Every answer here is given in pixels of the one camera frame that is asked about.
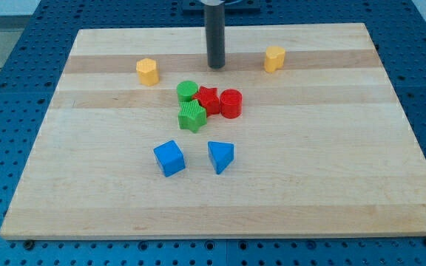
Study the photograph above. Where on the blue cube block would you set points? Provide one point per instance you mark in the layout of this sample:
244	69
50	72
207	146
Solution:
169	158

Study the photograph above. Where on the light wooden board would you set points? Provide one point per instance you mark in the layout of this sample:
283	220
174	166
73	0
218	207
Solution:
322	148

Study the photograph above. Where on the blue triangular prism block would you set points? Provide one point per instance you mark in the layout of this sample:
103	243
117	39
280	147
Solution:
220	154

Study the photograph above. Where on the yellow heart block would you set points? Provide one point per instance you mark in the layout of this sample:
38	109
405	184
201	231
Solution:
274	58

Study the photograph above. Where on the red star block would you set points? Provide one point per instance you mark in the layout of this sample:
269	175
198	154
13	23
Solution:
208	99

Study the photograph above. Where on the yellow hexagon block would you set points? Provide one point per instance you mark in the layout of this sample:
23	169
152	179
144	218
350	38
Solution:
147	70

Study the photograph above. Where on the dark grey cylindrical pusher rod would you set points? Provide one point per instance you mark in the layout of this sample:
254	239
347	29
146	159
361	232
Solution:
214	20

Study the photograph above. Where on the green star block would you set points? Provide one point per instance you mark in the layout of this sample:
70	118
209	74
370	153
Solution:
191	116

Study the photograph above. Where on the green cylinder block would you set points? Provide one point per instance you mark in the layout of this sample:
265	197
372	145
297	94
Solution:
185	90

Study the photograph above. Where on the red cylinder block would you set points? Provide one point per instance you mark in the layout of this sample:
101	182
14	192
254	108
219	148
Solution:
231	103

